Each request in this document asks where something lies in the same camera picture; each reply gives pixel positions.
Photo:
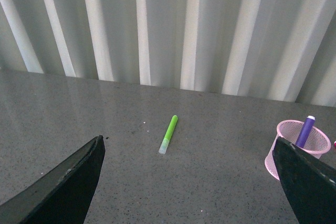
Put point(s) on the green marker pen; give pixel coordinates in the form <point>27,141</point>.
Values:
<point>168,134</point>

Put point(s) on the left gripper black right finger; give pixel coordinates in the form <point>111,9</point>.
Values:
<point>308,183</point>

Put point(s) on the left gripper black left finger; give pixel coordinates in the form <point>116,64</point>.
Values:
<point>64,194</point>

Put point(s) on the purple marker pen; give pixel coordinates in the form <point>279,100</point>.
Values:
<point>305,131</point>

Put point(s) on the white pleated curtain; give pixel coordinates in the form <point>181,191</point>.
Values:
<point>274,49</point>

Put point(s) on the pink mesh pen cup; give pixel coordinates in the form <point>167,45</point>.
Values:
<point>316,145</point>

